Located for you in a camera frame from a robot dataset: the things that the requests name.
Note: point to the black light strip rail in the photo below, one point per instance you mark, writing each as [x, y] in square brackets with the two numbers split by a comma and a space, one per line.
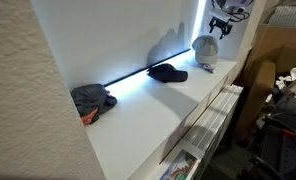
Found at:
[148, 66]

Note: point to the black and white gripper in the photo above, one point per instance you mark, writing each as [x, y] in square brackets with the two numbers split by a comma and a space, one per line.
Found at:
[221, 17]

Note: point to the white ribbed radiator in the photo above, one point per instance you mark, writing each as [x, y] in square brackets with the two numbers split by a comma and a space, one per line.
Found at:
[213, 120]

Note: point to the brown cardboard box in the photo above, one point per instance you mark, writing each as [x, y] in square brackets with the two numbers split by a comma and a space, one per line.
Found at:
[271, 73]

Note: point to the dark gray and orange hat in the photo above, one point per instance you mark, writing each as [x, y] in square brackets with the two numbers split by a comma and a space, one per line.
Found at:
[91, 100]

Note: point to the white crumpled cloth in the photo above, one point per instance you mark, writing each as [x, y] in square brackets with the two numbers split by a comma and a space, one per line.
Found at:
[288, 78]

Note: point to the light gray hat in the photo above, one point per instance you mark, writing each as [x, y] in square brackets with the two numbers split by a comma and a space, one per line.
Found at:
[205, 48]

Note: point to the navy cap with yellow embroidery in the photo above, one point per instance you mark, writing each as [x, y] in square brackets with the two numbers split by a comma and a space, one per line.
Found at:
[168, 73]

